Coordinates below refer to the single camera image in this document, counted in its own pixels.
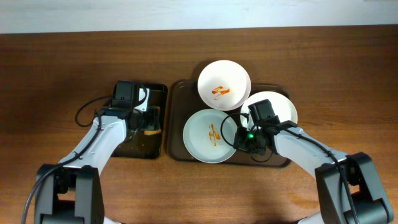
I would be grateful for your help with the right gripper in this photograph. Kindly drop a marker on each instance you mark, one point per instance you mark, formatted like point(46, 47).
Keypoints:
point(245, 143)

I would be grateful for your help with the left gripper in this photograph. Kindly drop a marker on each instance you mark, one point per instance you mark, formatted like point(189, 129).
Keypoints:
point(152, 116)

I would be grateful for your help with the orange green scrub sponge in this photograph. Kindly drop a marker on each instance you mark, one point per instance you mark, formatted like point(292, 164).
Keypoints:
point(153, 132)

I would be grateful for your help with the pale blue plate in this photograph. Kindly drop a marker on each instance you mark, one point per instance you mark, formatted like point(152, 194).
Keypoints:
point(208, 136)

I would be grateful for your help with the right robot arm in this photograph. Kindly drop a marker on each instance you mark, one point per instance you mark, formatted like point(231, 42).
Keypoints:
point(349, 186)

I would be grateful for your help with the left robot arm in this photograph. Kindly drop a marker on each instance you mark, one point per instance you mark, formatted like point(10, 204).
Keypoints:
point(70, 191)

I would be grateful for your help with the black water tray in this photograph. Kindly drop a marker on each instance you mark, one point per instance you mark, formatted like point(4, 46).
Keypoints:
point(137, 144)

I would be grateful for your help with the white plate right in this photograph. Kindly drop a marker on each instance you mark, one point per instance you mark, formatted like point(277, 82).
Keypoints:
point(281, 105)

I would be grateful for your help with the white plate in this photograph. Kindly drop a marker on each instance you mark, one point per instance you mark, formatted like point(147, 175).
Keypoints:
point(224, 85)
point(281, 105)

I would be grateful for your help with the white plate top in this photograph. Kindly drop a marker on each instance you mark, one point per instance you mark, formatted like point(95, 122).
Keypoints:
point(224, 85)

